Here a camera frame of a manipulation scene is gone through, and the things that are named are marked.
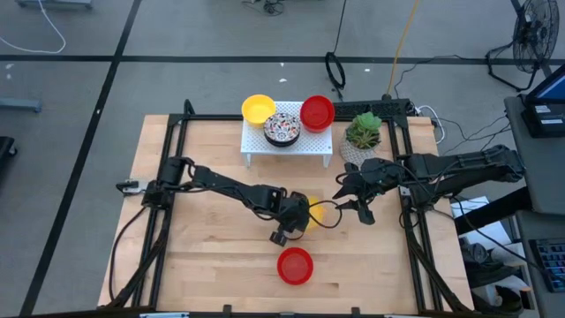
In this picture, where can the grey metal floor base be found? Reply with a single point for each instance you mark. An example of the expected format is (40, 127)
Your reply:
(20, 105)

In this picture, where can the green succulent plant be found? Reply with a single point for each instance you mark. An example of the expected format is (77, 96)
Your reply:
(364, 128)

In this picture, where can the black metal table frame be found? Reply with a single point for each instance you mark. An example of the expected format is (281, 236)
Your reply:
(212, 117)

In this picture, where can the black computer monitor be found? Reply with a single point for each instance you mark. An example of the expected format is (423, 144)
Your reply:
(547, 115)

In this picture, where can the yellow plastic mini bowl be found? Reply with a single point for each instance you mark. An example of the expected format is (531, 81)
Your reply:
(258, 110)
(317, 214)

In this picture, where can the black keyboard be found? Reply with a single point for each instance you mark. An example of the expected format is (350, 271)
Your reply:
(552, 265)

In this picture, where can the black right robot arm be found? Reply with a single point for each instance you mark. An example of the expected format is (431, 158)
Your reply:
(463, 168)

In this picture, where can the silver metal bracket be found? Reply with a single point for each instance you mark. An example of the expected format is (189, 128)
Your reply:
(132, 185)

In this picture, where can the white perforated metal rack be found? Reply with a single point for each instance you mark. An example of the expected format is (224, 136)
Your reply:
(309, 143)

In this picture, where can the black power strip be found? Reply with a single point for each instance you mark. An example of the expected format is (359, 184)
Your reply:
(375, 107)

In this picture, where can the black desk crossbar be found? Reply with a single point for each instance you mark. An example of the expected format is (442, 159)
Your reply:
(490, 212)

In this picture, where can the grey triangle patterned plant pot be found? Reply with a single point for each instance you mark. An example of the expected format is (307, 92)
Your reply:
(351, 154)

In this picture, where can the white paper sheet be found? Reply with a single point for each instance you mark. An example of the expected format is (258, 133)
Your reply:
(494, 234)

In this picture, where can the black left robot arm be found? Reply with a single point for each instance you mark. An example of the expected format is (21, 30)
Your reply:
(220, 183)

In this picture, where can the grey desk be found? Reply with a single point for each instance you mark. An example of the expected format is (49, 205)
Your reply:
(547, 176)

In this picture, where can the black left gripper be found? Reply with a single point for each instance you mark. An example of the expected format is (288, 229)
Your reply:
(293, 212)

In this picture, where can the black standing fan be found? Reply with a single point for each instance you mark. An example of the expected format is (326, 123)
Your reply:
(536, 35)

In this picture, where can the black floral patterned bowl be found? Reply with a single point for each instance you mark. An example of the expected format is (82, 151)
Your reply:
(282, 126)
(282, 144)

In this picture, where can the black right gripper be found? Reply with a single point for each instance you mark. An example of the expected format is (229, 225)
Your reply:
(377, 176)

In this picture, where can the red plastic mini bowl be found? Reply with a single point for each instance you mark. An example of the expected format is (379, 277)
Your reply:
(295, 266)
(317, 112)

